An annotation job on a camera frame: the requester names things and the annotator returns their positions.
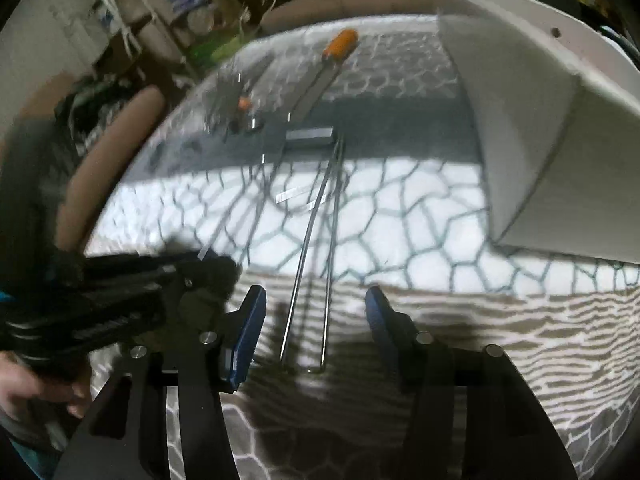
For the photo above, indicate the brown sofa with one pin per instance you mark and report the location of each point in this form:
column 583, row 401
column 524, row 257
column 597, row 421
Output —
column 345, row 5

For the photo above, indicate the rectangular metal bar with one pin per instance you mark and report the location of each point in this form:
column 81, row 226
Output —
column 307, row 136

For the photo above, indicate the small orange tipped tool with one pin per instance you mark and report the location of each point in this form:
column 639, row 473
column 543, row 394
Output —
column 244, row 103

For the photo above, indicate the green cloth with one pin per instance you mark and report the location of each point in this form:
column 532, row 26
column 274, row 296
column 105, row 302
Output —
column 215, row 50

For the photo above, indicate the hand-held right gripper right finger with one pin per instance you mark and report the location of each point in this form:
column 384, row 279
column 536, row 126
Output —
column 380, row 320

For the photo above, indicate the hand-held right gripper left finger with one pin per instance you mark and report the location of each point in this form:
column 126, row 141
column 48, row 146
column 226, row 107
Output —
column 247, row 330

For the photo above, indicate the white plastic container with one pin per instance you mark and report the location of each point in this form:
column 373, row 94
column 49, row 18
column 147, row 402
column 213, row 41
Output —
column 530, row 125

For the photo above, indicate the black white patterned cloth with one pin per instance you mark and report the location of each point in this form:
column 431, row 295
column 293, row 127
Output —
column 95, row 105

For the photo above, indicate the white clothes rack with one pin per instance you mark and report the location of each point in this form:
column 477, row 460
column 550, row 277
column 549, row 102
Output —
column 125, row 10

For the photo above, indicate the person's left hand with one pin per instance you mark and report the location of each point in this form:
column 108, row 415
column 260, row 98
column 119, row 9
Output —
column 25, row 390

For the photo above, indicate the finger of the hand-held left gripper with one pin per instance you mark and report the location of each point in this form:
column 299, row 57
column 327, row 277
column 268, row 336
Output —
column 205, row 272

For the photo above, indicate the long metal tongs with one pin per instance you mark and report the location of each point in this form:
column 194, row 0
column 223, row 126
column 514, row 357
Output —
column 306, row 240

